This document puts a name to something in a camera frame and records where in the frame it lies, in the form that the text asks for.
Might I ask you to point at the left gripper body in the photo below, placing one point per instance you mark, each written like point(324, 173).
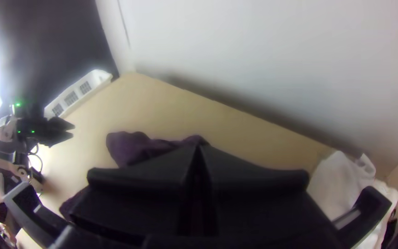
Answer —
point(43, 132)

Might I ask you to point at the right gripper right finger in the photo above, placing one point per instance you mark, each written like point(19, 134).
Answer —
point(254, 200)

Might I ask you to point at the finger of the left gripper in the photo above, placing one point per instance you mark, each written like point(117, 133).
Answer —
point(60, 131)

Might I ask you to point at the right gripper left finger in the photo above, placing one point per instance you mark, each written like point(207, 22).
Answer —
point(143, 193)

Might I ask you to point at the dark t-shirt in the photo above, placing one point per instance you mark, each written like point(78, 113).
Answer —
point(133, 147)

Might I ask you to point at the white laundry basket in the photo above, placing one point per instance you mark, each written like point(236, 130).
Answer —
point(95, 78)

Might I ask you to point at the heap of white clothes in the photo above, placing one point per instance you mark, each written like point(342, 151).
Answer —
point(337, 183)

